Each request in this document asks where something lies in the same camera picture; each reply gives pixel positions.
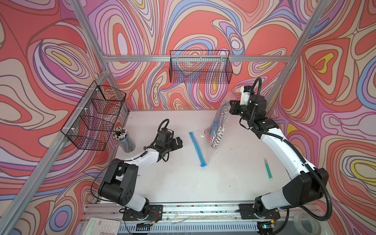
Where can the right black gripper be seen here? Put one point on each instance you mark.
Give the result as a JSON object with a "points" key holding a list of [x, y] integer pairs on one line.
{"points": [[234, 106]]}

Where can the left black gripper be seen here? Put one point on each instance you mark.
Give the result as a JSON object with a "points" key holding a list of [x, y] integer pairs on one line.
{"points": [[175, 146]]}

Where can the clear vacuum bag blue zip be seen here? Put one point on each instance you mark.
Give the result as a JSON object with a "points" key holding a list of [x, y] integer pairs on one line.
{"points": [[202, 147]]}

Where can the red white striped tank top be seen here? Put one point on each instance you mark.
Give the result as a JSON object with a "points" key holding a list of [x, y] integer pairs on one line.
{"points": [[215, 132]]}

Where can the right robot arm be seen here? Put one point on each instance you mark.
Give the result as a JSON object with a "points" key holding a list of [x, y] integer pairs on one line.
{"points": [[307, 182]]}

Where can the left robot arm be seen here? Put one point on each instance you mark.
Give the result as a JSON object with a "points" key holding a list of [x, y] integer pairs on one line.
{"points": [[119, 182]]}

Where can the cup of pens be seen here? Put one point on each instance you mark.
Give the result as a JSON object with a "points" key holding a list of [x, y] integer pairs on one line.
{"points": [[125, 142]]}

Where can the green marker pen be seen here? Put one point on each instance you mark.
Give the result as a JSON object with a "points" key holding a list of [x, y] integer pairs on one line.
{"points": [[268, 169]]}

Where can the white calculator keypad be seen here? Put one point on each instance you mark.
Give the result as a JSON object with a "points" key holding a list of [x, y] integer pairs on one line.
{"points": [[98, 226]]}

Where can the clear tape roll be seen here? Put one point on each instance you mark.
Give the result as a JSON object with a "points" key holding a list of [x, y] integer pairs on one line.
{"points": [[306, 225]]}

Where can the black wire basket back wall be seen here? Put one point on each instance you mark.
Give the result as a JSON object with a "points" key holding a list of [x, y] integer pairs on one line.
{"points": [[200, 66]]}

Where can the black wire basket wall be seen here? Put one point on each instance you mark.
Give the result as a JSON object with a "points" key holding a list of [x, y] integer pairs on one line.
{"points": [[200, 66], [90, 125]]}

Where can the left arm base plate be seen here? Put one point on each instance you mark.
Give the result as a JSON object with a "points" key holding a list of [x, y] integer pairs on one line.
{"points": [[151, 213]]}

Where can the black wire basket left wall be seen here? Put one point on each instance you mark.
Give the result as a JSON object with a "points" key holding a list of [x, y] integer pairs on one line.
{"points": [[90, 125]]}

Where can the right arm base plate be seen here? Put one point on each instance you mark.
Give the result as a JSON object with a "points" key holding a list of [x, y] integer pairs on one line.
{"points": [[251, 211]]}

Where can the aluminium front rail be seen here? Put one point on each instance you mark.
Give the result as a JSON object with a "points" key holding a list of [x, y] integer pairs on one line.
{"points": [[182, 212]]}

